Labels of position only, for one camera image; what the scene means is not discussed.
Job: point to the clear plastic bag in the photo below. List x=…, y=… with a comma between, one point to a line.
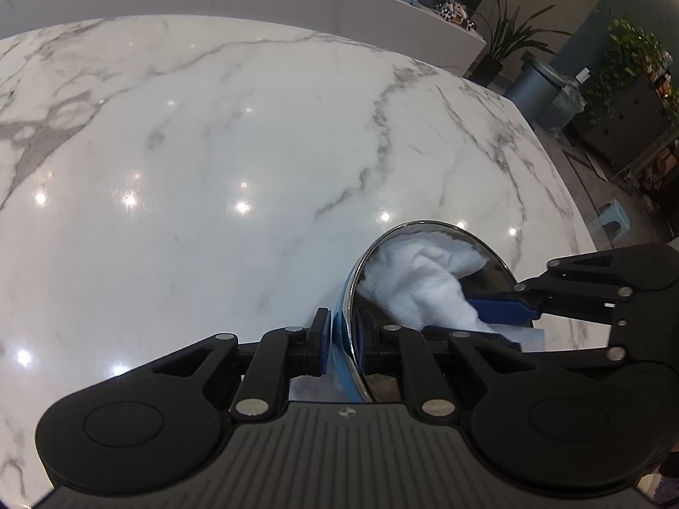
x=570, y=103

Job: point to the cow figurines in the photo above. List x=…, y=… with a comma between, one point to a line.
x=456, y=13

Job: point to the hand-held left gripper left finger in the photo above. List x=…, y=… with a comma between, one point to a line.
x=321, y=342

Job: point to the grey trash bin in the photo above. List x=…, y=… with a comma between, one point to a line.
x=533, y=90

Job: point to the white cloth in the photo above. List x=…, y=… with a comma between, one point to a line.
x=414, y=275

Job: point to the blue steel bowl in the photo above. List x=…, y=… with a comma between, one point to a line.
x=496, y=270

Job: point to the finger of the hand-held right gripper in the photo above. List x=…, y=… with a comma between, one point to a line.
x=498, y=312
x=578, y=352

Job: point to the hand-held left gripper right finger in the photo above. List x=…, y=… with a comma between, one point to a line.
x=366, y=347

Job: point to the blue plastic stool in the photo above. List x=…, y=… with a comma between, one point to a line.
x=610, y=217

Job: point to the grey cabinet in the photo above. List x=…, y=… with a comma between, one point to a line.
x=631, y=127

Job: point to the potted long-leaf plant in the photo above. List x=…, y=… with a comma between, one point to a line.
x=504, y=37

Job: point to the green pothos plant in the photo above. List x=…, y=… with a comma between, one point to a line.
x=631, y=58

